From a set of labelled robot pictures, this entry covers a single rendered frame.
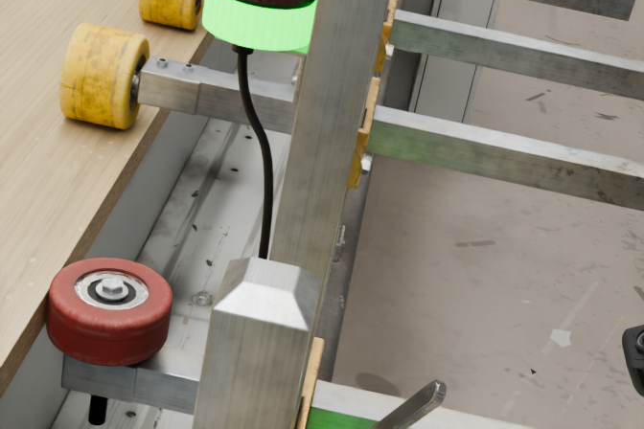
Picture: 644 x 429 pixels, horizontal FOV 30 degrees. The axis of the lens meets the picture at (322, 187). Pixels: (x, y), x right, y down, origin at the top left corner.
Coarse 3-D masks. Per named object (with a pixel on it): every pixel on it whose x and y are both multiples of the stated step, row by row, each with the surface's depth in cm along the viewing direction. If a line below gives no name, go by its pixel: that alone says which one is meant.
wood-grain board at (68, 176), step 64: (0, 0) 120; (64, 0) 124; (128, 0) 127; (0, 64) 107; (0, 128) 96; (64, 128) 98; (128, 128) 101; (0, 192) 88; (64, 192) 89; (0, 256) 81; (64, 256) 82; (0, 320) 74; (0, 384) 71
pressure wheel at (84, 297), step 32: (64, 288) 78; (96, 288) 78; (128, 288) 79; (160, 288) 79; (64, 320) 76; (96, 320) 75; (128, 320) 76; (160, 320) 77; (64, 352) 77; (96, 352) 76; (128, 352) 77; (96, 416) 83
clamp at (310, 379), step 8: (312, 344) 83; (320, 344) 84; (312, 352) 82; (320, 352) 83; (312, 360) 82; (320, 360) 82; (312, 368) 81; (312, 376) 80; (304, 384) 79; (312, 384) 79; (304, 392) 78; (312, 392) 79; (304, 400) 78; (304, 408) 77; (304, 416) 76; (296, 424) 75; (304, 424) 76
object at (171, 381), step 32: (160, 352) 81; (192, 352) 82; (64, 384) 80; (96, 384) 80; (128, 384) 80; (160, 384) 80; (192, 384) 79; (320, 384) 81; (320, 416) 79; (352, 416) 79; (384, 416) 79; (448, 416) 81; (480, 416) 81
